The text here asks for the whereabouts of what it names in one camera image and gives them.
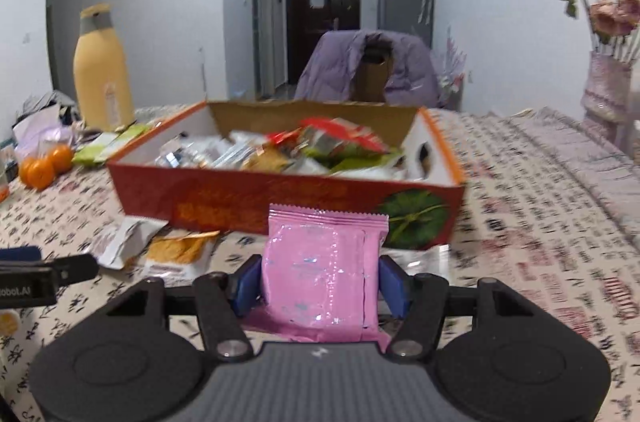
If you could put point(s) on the wooden chair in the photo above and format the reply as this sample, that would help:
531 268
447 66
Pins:
372 77

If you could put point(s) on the red snack packet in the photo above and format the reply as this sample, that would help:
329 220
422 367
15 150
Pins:
340 132

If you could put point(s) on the quilted lavender cloth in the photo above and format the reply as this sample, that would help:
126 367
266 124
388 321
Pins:
575 162

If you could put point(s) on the grey interior door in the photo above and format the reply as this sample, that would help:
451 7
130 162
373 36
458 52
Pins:
262 27

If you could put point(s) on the yellow bottle with grey collar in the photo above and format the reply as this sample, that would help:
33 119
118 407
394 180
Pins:
102 82

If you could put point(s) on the bright green snack packet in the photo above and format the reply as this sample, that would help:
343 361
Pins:
360 162

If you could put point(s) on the white orange cracker packet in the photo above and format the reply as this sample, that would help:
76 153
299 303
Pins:
177 249

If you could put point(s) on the silver white snack packet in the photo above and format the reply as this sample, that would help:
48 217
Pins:
220 152

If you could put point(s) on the orange snack packet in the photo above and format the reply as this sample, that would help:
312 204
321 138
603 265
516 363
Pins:
270 160

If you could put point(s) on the purple puffer jacket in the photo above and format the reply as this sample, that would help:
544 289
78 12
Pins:
330 72

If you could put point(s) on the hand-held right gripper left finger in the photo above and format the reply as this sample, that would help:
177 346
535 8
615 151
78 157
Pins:
247 287

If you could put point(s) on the clear plastic bag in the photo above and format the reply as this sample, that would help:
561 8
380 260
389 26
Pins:
6 172

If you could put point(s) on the crumpled white snack packet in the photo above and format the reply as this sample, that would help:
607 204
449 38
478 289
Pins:
122 242

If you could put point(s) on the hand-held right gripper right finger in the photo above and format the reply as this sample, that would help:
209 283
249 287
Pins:
392 287

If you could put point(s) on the grey refrigerator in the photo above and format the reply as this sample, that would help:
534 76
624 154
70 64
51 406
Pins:
400 10

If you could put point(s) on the orange cardboard box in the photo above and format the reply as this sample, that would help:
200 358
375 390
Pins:
225 202

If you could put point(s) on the silver foil snack packet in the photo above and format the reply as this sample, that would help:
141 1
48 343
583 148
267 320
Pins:
172 157

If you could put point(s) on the crumpled lavender plastic bag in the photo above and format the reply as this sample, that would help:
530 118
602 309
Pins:
40 130

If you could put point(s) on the pink white plastic rack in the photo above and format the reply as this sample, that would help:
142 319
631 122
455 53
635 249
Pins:
450 62

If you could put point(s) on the pink textured vase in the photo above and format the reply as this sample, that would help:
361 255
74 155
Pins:
602 92

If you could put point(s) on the pink snack packet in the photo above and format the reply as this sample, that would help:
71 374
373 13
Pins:
320 272

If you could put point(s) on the clear silver snack packet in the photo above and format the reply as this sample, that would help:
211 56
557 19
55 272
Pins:
425 259

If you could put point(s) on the orange fruit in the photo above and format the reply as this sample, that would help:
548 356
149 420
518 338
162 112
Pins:
62 156
41 173
26 167

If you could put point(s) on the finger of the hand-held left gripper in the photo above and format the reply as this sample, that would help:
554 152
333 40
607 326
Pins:
75 267
20 253

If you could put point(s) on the pile of dark clothes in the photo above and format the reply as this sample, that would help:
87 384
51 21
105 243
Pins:
50 102

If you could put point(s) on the dark brown entrance door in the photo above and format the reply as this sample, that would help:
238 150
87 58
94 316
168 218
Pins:
305 47

